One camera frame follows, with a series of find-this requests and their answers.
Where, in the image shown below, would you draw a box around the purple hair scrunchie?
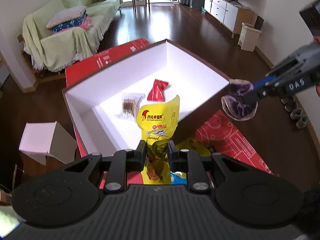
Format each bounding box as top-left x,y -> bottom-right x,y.
221,79 -> 258,121

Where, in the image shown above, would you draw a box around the blue cream tube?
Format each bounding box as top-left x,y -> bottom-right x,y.
170,172 -> 187,185

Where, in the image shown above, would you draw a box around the yellow chestnut snack bag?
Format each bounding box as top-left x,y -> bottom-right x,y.
137,96 -> 180,185

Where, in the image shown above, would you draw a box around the cotton swab bag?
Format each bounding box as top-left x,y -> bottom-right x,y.
118,94 -> 145,119

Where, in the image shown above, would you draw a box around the red snack packet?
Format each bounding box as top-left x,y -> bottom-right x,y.
147,79 -> 169,102

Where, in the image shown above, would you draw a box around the grey shoes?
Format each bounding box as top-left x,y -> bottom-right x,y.
281,96 -> 309,129

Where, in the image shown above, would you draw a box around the red flattened cardboard mat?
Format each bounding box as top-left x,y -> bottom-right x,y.
63,39 -> 269,172

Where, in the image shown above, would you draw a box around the white trash bin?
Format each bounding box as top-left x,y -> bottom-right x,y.
238,22 -> 262,52

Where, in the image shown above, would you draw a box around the brown cardboard box white inside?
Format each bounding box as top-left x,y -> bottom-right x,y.
63,40 -> 229,157

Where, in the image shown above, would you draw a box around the white tv cabinet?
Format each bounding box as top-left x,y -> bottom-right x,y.
204,0 -> 254,38

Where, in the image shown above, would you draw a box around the white small stool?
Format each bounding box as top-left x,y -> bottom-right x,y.
19,121 -> 78,165

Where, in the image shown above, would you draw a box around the green covered sofa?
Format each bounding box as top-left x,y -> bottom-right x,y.
22,0 -> 123,72

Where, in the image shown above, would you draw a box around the blue patterned folded blanket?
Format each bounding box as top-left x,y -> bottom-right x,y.
52,11 -> 87,33

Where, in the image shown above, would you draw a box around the grey pillow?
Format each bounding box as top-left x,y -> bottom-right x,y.
46,5 -> 87,29

